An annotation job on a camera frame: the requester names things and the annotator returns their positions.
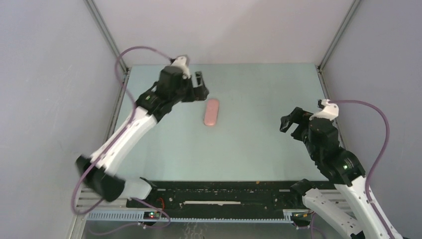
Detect pink glasses case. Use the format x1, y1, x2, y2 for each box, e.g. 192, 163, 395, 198
204, 99, 219, 126

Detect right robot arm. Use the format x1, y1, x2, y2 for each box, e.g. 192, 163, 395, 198
280, 104, 402, 239

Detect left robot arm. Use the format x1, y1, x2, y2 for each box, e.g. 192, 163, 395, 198
76, 66, 209, 208

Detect right controller board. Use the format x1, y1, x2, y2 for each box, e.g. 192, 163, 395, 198
291, 213, 313, 221

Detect controller board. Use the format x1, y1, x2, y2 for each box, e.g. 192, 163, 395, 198
291, 213, 313, 221
143, 211, 161, 220

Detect left controller board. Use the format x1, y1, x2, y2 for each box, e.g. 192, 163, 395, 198
143, 211, 161, 220

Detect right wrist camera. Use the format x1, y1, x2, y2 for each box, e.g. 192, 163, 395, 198
310, 99, 339, 121

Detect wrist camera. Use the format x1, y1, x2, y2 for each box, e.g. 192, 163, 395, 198
170, 55, 191, 79
310, 99, 339, 121

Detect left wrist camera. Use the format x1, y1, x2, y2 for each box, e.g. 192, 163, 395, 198
170, 55, 191, 79

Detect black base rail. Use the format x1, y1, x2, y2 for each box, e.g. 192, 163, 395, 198
144, 181, 307, 218

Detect right aluminium frame post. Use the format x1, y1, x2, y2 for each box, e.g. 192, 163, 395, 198
317, 0, 362, 72

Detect aluminium frame post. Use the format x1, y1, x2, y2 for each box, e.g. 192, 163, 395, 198
317, 0, 362, 72
83, 0, 120, 59

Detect left aluminium frame post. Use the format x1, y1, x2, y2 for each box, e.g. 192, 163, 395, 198
83, 0, 120, 59

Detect white cable duct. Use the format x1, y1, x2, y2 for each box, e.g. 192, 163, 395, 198
86, 210, 293, 223

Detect aluminium extrusion rail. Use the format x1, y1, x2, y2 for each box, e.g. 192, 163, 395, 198
76, 188, 127, 210

